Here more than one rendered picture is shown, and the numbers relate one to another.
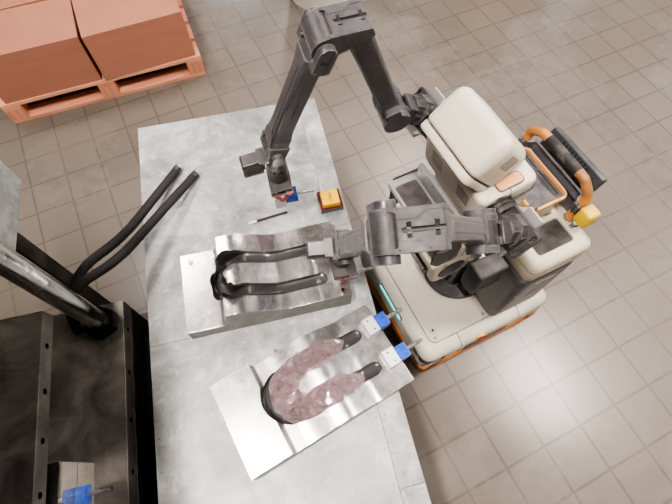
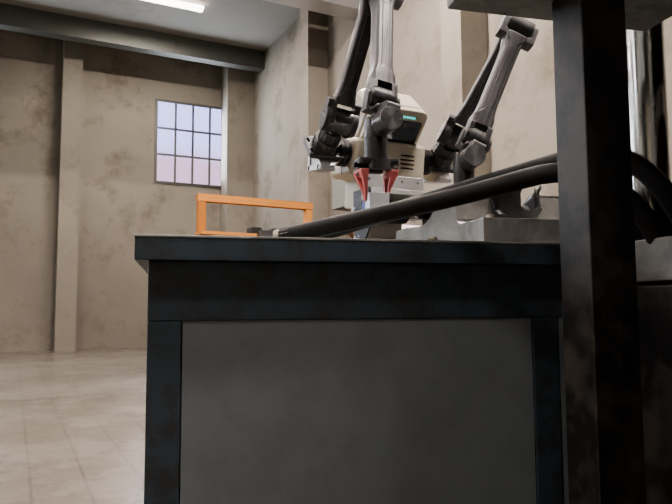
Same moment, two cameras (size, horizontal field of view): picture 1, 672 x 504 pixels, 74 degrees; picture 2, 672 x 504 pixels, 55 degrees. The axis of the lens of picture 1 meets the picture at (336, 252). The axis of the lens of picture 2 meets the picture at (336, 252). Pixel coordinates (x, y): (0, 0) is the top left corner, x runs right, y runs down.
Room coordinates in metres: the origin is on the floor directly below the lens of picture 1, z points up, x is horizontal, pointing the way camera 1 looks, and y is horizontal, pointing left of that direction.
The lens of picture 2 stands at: (0.90, 1.70, 0.69)
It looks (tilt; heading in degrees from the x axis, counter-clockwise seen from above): 5 degrees up; 270
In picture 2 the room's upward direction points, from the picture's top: straight up
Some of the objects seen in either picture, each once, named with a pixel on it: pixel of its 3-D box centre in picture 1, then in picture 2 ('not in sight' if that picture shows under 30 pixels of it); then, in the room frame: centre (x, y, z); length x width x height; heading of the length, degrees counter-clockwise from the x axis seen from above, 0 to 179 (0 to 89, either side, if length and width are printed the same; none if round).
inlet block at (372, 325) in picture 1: (383, 319); not in sight; (0.41, -0.14, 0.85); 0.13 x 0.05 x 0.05; 121
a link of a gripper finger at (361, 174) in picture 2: not in sight; (370, 182); (0.81, 0.18, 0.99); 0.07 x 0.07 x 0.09; 14
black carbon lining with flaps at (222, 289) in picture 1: (267, 270); (484, 210); (0.54, 0.21, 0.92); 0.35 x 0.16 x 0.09; 104
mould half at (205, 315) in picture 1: (263, 275); (484, 230); (0.55, 0.22, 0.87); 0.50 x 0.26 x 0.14; 104
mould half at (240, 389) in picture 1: (314, 384); not in sight; (0.22, 0.06, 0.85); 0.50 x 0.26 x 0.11; 121
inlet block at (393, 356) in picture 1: (404, 350); not in sight; (0.32, -0.20, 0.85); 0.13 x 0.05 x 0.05; 121
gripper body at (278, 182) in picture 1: (278, 172); (375, 153); (0.79, 0.17, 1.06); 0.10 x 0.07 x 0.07; 14
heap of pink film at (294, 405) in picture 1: (314, 379); not in sight; (0.23, 0.06, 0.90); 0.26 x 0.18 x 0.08; 121
